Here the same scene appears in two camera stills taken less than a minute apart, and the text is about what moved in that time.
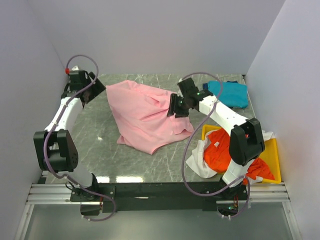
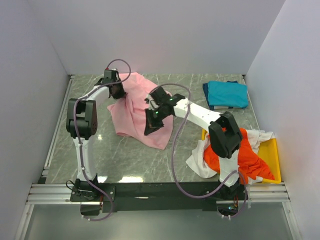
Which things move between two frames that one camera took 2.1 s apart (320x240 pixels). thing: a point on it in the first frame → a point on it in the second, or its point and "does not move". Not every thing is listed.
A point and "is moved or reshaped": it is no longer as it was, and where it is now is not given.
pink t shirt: (142, 115) is moved or reshaped
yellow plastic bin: (269, 155) does not move
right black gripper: (173, 108) → (151, 126)
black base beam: (172, 197) does not move
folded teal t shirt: (234, 94) does not move
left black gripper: (98, 88) → (122, 94)
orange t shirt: (217, 156) does not move
